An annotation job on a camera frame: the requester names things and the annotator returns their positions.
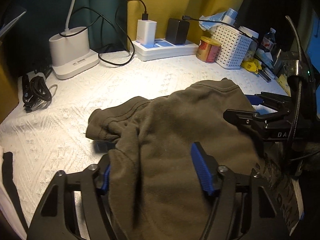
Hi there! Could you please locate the grey smartphone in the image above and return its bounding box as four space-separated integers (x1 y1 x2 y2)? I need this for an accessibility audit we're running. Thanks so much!
259 70 272 83

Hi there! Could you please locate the clear jar with white lid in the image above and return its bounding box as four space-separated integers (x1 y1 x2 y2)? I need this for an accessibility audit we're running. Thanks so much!
239 26 259 52

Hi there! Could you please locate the yellow duck snack packet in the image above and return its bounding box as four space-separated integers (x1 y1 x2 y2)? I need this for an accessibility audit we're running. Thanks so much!
241 57 262 74

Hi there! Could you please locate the white power strip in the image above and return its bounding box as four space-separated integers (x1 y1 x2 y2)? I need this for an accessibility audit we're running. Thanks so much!
132 39 200 62

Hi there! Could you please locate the brown t-shirt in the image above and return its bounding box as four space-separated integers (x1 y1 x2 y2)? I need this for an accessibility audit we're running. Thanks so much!
86 78 265 240

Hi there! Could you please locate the white desk lamp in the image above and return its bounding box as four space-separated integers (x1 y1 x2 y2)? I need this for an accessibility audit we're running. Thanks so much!
49 0 100 79

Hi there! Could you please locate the red tin can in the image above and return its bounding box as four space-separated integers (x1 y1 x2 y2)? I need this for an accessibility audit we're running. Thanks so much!
196 36 221 63

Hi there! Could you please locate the yellow curtain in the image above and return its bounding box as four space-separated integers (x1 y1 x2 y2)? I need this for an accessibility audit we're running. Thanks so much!
127 0 253 50

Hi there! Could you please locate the white woven plastic basket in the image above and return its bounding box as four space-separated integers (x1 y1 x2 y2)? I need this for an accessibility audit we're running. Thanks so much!
212 24 252 69

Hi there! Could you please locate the white charger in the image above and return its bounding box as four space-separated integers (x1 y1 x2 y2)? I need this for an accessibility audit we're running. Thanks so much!
136 19 157 44

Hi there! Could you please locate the black charger cable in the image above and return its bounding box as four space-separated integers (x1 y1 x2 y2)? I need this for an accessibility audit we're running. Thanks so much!
182 15 259 42
67 0 150 67

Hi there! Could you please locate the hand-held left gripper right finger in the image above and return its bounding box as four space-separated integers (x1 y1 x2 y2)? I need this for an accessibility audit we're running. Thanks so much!
190 142 292 240

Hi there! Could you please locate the white crumpled cloth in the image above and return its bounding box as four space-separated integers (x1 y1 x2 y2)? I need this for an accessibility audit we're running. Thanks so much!
0 146 27 240

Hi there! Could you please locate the plastic water bottle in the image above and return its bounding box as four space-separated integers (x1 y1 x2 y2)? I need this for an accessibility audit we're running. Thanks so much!
261 27 276 53

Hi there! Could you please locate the crumpled tissue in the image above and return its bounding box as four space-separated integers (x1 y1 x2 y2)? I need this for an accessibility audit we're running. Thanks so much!
199 12 225 30

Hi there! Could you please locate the black charger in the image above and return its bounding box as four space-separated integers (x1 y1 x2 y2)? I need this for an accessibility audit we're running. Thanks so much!
166 18 190 45

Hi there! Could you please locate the printed paper towel pack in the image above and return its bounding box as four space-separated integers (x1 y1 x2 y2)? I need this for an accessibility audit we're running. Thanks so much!
255 49 275 68

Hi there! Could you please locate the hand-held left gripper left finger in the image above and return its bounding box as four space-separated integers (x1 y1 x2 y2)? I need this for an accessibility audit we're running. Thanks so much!
26 141 118 240

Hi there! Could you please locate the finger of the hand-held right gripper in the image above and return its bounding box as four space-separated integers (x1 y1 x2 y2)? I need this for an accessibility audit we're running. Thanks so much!
246 92 292 113
223 109 268 160

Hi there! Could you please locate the black strap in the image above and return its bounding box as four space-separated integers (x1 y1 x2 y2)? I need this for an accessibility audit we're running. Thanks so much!
2 152 29 233

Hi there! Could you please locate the white textured table cover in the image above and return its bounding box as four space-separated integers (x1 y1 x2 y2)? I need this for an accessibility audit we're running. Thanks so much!
0 52 304 240

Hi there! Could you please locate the cardboard box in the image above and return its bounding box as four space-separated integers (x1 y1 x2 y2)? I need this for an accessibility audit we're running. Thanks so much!
0 55 19 120

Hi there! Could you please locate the black cable bundle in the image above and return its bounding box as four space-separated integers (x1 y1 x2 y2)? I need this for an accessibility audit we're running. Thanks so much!
22 71 58 113

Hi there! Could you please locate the white and blue tube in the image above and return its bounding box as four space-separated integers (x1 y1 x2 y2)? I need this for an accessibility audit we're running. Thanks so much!
222 8 238 25

